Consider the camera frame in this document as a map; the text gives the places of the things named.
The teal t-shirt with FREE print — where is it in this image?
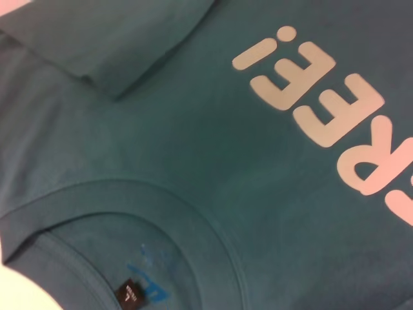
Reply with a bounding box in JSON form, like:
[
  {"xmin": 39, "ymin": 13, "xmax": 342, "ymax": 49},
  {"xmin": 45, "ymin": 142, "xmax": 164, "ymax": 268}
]
[{"xmin": 0, "ymin": 0, "xmax": 413, "ymax": 310}]

